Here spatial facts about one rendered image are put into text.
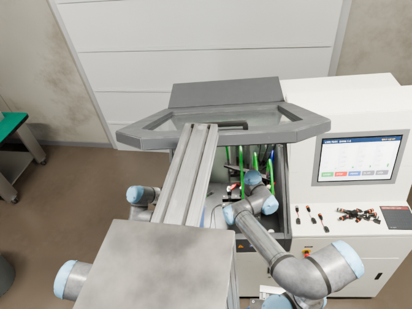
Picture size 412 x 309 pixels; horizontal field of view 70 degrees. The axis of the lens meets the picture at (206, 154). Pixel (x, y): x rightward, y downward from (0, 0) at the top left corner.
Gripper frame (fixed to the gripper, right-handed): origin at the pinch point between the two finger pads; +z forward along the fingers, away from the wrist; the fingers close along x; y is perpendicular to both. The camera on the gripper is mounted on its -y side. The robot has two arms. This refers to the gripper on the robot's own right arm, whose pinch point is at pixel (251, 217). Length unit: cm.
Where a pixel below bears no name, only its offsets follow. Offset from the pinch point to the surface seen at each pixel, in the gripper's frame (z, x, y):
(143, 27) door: -34, -84, -179
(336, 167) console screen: -2, 50, -31
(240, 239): 26.7, -6.1, -3.0
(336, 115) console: -33, 46, -39
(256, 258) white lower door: 50, 4, -3
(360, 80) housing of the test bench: -26, 73, -82
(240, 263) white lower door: 57, -7, -3
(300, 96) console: -34, 31, -56
